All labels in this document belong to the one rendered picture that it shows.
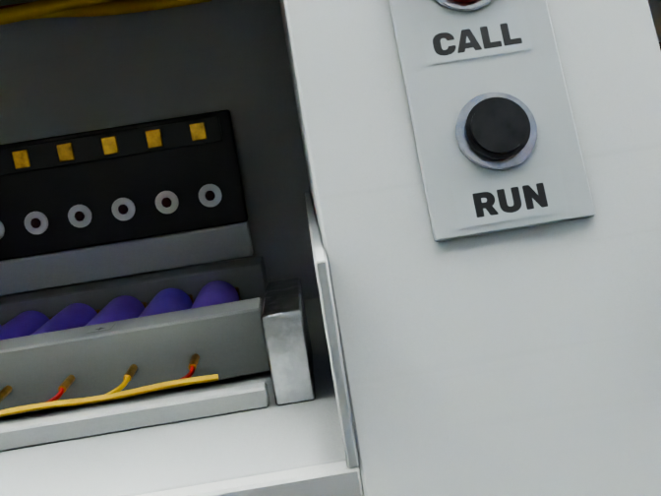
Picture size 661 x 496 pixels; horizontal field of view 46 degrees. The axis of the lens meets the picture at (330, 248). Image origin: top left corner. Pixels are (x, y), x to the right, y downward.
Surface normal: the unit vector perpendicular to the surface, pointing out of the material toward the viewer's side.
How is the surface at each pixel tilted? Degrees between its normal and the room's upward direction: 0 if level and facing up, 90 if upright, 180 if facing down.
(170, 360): 110
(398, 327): 90
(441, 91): 90
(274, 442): 19
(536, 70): 90
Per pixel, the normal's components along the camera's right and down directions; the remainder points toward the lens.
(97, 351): 0.07, 0.15
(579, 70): -0.01, -0.18
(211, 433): -0.15, -0.98
